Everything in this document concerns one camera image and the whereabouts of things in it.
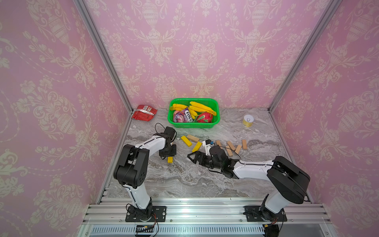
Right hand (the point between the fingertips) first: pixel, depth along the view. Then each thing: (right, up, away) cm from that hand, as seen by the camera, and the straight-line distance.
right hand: (189, 162), depth 81 cm
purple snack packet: (-5, +27, +25) cm, 37 cm away
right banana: (+4, +34, +31) cm, 46 cm away
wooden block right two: (+28, +6, +17) cm, 33 cm away
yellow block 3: (+5, +6, +17) cm, 19 cm away
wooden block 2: (+32, +5, +16) cm, 36 cm away
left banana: (-9, +34, +32) cm, 47 cm away
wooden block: (+2, +11, +23) cm, 25 cm away
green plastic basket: (+19, +37, +35) cm, 54 cm away
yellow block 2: (-3, +10, +22) cm, 24 cm away
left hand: (-12, +1, +14) cm, 18 cm away
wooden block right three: (+26, +3, +14) cm, 30 cm away
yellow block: (-12, -1, +11) cm, 17 cm away
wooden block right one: (+19, +8, +19) cm, 28 cm away
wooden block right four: (+37, +7, +19) cm, 43 cm away
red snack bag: (-36, +30, +35) cm, 59 cm away
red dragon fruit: (+11, +26, +25) cm, 37 cm away
